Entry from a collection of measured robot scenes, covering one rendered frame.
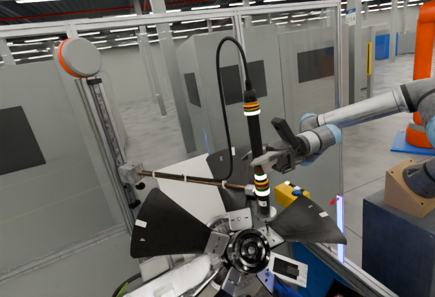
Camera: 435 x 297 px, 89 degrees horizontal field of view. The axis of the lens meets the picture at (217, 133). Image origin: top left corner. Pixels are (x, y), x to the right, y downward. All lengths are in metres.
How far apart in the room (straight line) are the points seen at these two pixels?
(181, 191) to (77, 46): 0.72
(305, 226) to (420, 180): 0.58
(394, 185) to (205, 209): 0.85
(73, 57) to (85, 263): 1.06
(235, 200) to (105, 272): 1.00
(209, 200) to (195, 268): 0.28
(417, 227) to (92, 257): 1.55
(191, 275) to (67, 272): 0.86
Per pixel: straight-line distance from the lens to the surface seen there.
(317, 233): 0.89
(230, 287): 0.80
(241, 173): 0.82
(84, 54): 1.09
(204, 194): 1.02
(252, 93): 0.61
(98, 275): 1.61
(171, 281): 0.87
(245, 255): 0.74
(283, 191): 1.25
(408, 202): 1.30
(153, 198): 0.73
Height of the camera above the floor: 1.75
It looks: 17 degrees down
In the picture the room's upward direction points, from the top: 10 degrees counter-clockwise
